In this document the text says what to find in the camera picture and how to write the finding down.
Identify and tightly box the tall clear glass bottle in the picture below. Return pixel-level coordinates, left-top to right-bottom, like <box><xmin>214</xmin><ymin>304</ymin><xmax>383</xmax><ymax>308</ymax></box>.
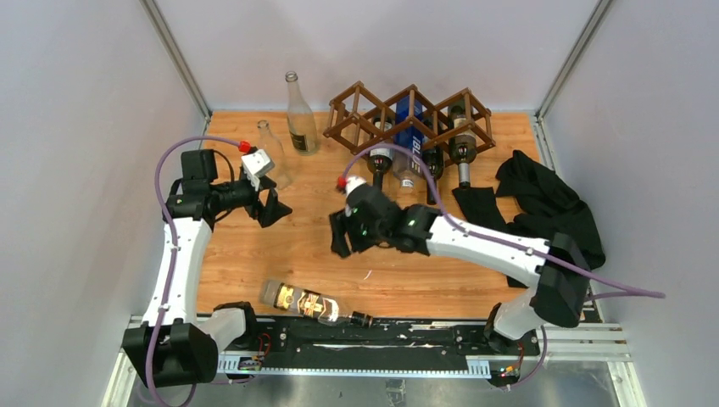
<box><xmin>257</xmin><ymin>120</ymin><xmax>293</xmax><ymax>190</ymax></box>

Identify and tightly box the clear whisky bottle black label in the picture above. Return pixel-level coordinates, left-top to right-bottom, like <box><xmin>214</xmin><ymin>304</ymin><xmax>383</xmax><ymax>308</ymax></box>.
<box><xmin>259</xmin><ymin>280</ymin><xmax>373</xmax><ymax>327</ymax></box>

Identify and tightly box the clear bottle with dark label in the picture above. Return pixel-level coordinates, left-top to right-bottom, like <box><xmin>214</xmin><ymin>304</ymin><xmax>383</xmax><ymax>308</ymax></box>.
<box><xmin>285</xmin><ymin>71</ymin><xmax>319</xmax><ymax>155</ymax></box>

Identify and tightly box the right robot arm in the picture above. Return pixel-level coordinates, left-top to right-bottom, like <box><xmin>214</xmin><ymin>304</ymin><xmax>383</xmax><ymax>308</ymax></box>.
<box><xmin>329</xmin><ymin>177</ymin><xmax>589</xmax><ymax>354</ymax></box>

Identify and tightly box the dark wine bottle white label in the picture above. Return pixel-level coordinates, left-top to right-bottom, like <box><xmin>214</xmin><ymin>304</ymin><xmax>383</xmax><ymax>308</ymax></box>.
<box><xmin>367</xmin><ymin>115</ymin><xmax>394</xmax><ymax>190</ymax></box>

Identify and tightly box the dark wine bottle middle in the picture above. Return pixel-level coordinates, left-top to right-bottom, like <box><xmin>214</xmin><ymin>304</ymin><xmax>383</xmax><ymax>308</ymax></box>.
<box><xmin>421</xmin><ymin>145</ymin><xmax>444</xmax><ymax>205</ymax></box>

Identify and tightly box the brown wooden wine rack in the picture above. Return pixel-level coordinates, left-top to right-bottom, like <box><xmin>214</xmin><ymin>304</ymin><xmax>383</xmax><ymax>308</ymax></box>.
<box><xmin>323</xmin><ymin>81</ymin><xmax>496</xmax><ymax>154</ymax></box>

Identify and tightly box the blue square bottle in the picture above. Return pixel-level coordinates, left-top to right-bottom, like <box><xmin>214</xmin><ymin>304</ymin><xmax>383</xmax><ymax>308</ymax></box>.
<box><xmin>393</xmin><ymin>97</ymin><xmax>424</xmax><ymax>192</ymax></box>

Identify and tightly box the dark wine bottle silver neck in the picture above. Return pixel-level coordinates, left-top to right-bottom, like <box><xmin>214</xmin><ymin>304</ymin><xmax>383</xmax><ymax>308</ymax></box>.
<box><xmin>449</xmin><ymin>102</ymin><xmax>477</xmax><ymax>189</ymax></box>

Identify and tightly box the black cloth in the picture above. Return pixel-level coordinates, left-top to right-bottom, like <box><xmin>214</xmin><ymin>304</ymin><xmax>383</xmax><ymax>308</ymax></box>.
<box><xmin>452</xmin><ymin>150</ymin><xmax>606</xmax><ymax>270</ymax></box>

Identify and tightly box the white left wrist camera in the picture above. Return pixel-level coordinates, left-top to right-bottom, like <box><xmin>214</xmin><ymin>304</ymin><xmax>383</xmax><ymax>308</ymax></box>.
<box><xmin>242</xmin><ymin>149</ymin><xmax>276</xmax><ymax>192</ymax></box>

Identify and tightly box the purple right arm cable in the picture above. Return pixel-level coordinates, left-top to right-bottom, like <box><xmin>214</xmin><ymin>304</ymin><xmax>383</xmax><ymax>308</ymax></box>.
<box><xmin>339</xmin><ymin>144</ymin><xmax>667</xmax><ymax>298</ymax></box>

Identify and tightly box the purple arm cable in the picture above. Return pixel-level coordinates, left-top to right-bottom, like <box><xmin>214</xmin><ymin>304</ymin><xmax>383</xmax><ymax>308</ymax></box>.
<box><xmin>137</xmin><ymin>136</ymin><xmax>251</xmax><ymax>407</ymax></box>
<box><xmin>339</xmin><ymin>144</ymin><xmax>667</xmax><ymax>298</ymax></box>

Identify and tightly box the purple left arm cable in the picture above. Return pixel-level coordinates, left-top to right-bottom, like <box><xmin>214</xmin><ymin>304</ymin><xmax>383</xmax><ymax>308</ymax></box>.
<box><xmin>137</xmin><ymin>136</ymin><xmax>251</xmax><ymax>407</ymax></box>

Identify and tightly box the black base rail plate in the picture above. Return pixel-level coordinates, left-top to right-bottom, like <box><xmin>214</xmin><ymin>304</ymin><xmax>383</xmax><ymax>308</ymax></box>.
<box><xmin>217</xmin><ymin>316</ymin><xmax>542</xmax><ymax>379</ymax></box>

